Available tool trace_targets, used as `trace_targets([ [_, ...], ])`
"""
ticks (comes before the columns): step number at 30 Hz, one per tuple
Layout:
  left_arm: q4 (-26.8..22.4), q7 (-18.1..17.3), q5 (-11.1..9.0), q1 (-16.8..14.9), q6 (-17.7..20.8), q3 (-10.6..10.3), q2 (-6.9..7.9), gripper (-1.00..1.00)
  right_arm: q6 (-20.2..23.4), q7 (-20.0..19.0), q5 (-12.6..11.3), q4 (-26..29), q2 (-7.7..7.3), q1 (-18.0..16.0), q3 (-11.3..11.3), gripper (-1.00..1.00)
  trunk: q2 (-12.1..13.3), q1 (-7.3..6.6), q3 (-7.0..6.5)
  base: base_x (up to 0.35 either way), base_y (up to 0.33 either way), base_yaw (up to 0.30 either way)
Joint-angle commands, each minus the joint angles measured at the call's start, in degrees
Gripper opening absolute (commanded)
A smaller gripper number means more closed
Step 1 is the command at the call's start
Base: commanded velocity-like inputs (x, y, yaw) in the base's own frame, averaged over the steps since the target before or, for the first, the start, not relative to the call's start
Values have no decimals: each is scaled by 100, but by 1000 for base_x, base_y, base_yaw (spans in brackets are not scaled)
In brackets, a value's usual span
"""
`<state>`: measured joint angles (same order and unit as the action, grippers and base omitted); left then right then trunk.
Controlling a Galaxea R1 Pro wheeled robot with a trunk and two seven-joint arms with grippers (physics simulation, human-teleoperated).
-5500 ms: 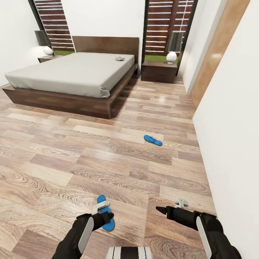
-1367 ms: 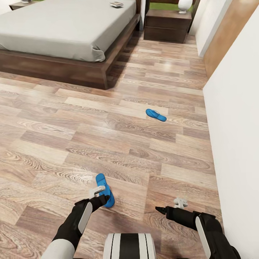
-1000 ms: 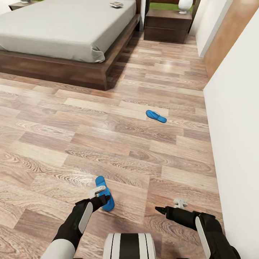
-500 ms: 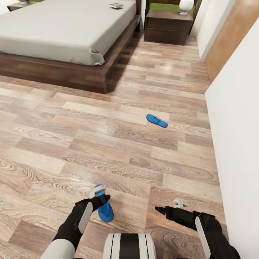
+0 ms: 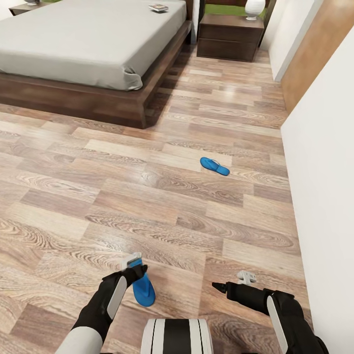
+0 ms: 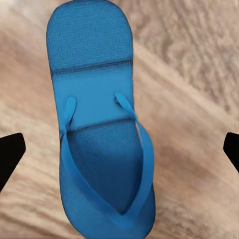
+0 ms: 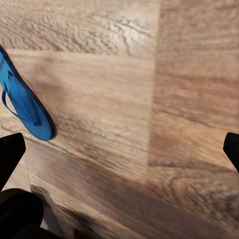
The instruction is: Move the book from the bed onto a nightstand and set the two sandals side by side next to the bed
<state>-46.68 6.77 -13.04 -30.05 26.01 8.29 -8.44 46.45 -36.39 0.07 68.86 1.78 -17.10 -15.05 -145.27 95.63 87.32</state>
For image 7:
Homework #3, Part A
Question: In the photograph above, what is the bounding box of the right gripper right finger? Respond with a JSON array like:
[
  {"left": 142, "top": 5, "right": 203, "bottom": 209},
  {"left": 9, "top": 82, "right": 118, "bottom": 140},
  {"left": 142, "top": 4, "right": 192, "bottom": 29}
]
[{"left": 223, "top": 132, "right": 239, "bottom": 173}]

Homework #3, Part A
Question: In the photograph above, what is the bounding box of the sandal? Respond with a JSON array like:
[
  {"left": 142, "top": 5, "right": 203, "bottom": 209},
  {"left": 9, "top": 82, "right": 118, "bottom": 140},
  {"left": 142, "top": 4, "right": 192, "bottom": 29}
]
[{"left": 0, "top": 47, "right": 55, "bottom": 141}]

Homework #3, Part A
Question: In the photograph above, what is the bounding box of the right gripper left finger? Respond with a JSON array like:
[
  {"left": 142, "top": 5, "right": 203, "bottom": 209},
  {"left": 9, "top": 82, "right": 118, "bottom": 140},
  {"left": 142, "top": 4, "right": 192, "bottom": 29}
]
[{"left": 0, "top": 132, "right": 26, "bottom": 192}]

